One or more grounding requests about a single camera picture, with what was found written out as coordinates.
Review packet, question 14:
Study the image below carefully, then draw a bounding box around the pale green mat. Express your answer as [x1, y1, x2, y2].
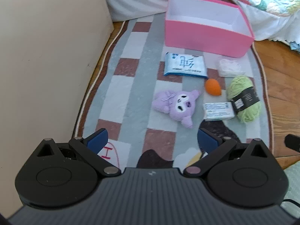
[281, 162, 300, 207]

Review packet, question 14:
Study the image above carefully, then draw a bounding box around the pink cardboard box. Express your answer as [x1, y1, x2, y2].
[164, 0, 255, 59]

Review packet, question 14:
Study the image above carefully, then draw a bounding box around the green yarn ball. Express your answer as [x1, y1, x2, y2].
[227, 75, 261, 124]

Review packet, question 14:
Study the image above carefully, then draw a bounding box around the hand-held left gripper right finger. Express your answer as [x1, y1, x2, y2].
[183, 128, 275, 177]

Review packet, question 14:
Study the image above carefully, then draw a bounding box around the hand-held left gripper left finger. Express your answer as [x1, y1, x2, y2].
[33, 128, 122, 177]

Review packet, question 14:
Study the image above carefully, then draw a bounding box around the blue white wet wipes packet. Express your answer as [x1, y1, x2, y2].
[163, 52, 209, 78]

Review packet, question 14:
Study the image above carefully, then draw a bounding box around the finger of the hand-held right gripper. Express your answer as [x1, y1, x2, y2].
[284, 133, 300, 154]

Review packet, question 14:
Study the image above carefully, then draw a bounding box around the purple plush toy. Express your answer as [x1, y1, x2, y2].
[151, 89, 201, 129]

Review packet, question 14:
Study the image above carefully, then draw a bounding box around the orange makeup sponge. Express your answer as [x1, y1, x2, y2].
[205, 78, 223, 96]

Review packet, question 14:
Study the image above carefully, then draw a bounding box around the small white blue carton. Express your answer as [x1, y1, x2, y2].
[203, 102, 235, 122]

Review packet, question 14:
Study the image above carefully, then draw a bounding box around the clear bag of floss picks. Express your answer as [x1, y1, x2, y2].
[218, 57, 245, 78]

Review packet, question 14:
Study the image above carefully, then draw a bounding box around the checkered rug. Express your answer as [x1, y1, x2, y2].
[74, 0, 275, 169]

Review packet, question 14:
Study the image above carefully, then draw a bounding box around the beige board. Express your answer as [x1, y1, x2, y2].
[0, 0, 114, 218]

